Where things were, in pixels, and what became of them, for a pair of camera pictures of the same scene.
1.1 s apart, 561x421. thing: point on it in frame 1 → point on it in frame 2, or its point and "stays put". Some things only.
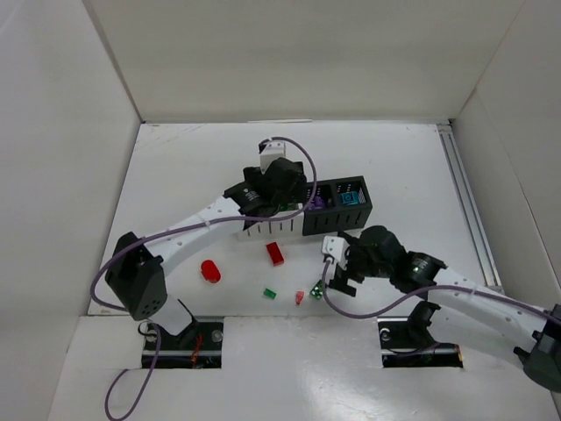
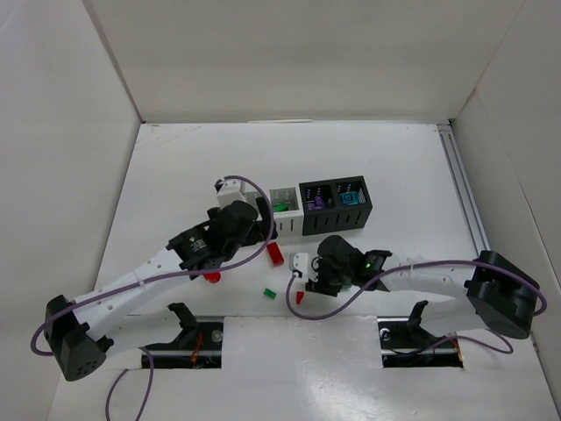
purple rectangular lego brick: (317, 203) stays put
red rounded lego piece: (209, 271) stays put
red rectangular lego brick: (275, 253) stays put
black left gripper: (275, 203) → (263, 217)
